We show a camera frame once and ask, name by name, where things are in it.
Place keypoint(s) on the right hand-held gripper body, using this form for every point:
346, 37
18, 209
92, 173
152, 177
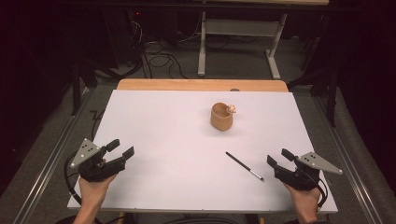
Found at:
299, 179

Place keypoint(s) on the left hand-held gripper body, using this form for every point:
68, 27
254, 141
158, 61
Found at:
93, 169

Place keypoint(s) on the black pen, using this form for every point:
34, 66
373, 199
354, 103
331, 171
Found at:
244, 165

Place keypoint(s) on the tan cup with figurine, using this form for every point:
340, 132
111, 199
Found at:
220, 119

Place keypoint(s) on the person's left hand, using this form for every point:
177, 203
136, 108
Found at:
93, 191

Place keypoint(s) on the person's right hand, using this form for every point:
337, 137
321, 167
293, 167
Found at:
306, 200

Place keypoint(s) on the white board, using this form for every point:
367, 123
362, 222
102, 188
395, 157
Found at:
174, 149

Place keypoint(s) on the black metal stand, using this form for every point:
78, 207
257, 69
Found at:
76, 90
331, 93

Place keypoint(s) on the wooden table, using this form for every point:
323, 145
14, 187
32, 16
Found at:
186, 85

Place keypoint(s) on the metal floor rail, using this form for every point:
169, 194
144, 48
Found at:
345, 149
53, 158

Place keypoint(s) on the white metal desk frame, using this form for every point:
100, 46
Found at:
239, 28

